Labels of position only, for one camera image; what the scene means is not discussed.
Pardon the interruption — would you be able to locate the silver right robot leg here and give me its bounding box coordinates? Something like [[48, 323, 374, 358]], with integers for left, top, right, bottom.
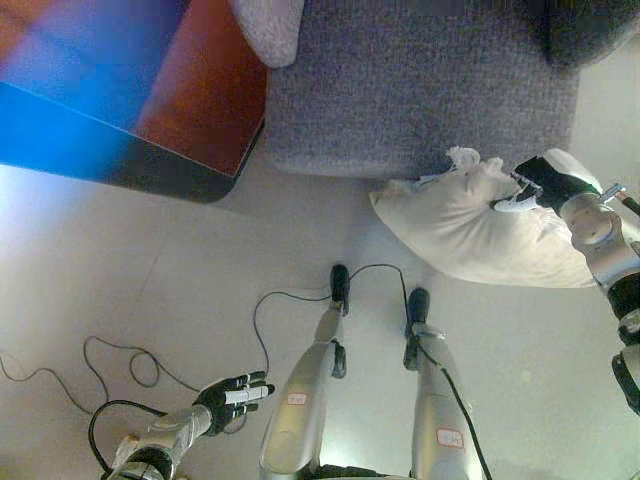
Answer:
[[402, 322, 485, 480]]

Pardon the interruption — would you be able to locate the black right robot foot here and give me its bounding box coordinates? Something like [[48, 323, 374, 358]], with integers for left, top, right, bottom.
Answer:
[[405, 287, 432, 326]]

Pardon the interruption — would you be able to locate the silver robot leg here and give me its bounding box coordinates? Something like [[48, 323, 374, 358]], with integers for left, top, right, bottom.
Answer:
[[402, 322, 485, 480], [258, 299, 347, 477]]

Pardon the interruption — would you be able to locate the black robot foot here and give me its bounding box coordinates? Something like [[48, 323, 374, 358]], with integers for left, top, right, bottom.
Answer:
[[405, 287, 432, 326], [329, 264, 352, 316]]

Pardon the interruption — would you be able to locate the grey fabric armchair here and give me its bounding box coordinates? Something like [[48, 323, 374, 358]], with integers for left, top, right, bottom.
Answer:
[[228, 0, 640, 180]]

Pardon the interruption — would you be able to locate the silver left robot leg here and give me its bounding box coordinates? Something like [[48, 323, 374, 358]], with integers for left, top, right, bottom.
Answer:
[[258, 299, 347, 477]]

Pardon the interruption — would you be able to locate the thick black wrist cable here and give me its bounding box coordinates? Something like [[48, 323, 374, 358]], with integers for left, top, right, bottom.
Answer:
[[87, 398, 169, 475]]

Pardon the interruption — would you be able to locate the thin black floor cable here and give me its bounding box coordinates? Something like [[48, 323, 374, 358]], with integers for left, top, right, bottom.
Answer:
[[0, 263, 494, 480]]

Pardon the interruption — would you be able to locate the white fringed pillow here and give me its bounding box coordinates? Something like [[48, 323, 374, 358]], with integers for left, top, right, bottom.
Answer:
[[369, 144, 599, 290]]

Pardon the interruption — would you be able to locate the black left robot foot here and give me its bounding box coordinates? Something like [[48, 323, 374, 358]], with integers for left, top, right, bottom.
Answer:
[[329, 264, 352, 316]]

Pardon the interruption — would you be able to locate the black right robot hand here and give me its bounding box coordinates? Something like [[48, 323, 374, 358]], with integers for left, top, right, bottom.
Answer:
[[491, 154, 596, 215]]

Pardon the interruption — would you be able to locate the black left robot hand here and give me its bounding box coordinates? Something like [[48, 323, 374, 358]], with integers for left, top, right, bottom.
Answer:
[[192, 369, 276, 436]]

